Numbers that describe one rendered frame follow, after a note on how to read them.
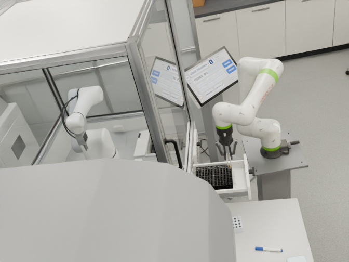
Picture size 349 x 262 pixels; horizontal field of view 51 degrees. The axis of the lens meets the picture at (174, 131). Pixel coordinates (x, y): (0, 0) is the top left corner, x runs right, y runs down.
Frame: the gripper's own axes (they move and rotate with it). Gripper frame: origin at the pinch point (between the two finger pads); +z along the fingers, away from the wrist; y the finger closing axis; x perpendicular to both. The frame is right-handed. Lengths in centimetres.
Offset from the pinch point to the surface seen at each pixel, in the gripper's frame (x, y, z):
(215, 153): 85, -15, 67
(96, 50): -52, -37, -101
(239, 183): -7.5, 4.6, 13.9
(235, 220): -31.8, 0.2, 18.0
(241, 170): 3.6, 7.0, 13.9
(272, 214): -26.8, 21.6, 21.4
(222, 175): -5.7, -4.7, 7.5
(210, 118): 84, -14, 28
